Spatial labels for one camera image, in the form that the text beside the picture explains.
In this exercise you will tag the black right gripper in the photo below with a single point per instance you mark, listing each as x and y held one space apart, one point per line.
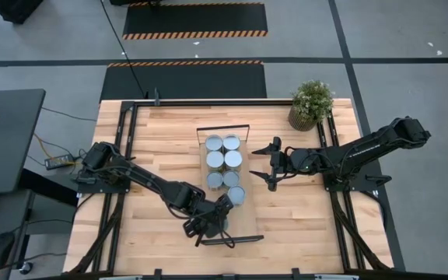
278 165

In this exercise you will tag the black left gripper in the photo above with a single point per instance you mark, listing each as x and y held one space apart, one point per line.
204 218

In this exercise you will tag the peaches label can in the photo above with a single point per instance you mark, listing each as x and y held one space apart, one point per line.
233 159

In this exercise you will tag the green dotted label can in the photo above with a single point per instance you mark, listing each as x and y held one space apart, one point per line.
230 178

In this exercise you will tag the yellow and teal label can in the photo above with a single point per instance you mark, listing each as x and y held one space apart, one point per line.
231 142

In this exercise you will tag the pale label can green rim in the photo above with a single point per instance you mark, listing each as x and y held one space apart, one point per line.
236 195

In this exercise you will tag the blue label can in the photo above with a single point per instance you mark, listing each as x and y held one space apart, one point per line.
213 142

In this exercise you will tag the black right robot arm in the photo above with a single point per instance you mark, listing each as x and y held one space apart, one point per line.
364 153

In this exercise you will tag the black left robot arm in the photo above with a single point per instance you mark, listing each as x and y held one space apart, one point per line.
150 183

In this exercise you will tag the potted plant in ribbed pot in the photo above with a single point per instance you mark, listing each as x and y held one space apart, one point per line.
312 102

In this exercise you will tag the black hazard striped floor mat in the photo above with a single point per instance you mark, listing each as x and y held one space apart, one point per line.
194 17
187 79

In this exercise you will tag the black power adapter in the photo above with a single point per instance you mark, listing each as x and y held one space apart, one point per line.
58 161

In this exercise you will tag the black desk base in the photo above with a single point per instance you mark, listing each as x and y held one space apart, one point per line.
49 186

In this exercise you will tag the black caster wheel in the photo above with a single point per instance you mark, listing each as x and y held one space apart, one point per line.
25 267

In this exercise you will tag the dark grey desk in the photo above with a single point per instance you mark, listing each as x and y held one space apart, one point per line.
6 144

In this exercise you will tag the black floor box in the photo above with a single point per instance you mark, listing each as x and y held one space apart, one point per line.
14 8

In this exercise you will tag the black aluminium table frame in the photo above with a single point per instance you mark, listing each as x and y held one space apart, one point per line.
224 103

